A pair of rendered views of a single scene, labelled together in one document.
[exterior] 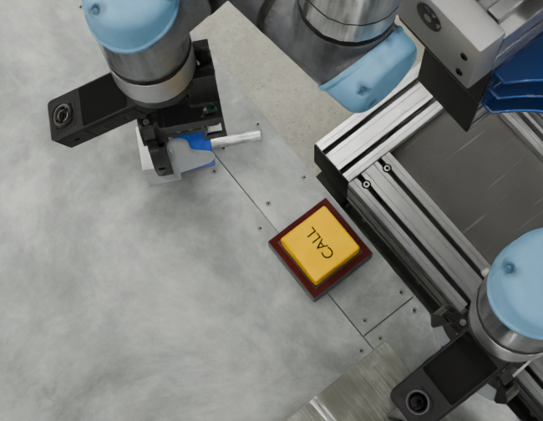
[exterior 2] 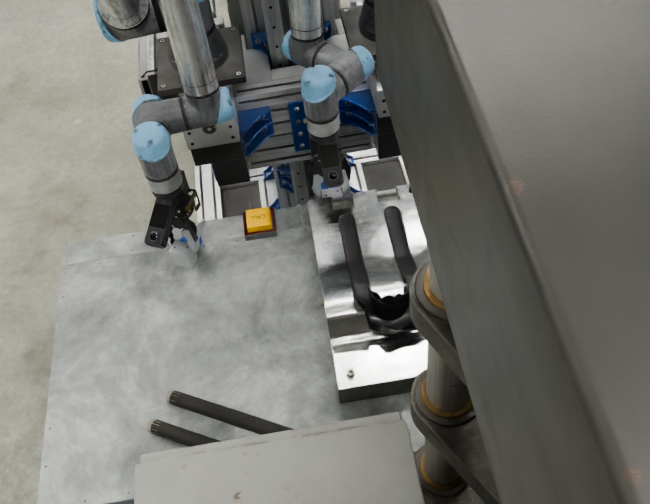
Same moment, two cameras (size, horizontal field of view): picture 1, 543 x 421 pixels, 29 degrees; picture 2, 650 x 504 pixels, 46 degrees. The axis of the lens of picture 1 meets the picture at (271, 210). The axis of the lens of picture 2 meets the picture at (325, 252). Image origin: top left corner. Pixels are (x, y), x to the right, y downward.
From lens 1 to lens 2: 1.16 m
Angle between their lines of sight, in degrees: 34
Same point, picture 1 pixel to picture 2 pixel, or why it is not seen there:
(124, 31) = (162, 141)
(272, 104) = not seen: hidden behind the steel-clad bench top
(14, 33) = (89, 290)
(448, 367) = (327, 159)
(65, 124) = (158, 235)
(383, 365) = (315, 204)
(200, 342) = (265, 277)
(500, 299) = (314, 93)
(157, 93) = (178, 179)
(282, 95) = not seen: hidden behind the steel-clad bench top
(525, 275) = (312, 79)
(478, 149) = not seen: hidden behind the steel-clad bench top
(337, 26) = (209, 85)
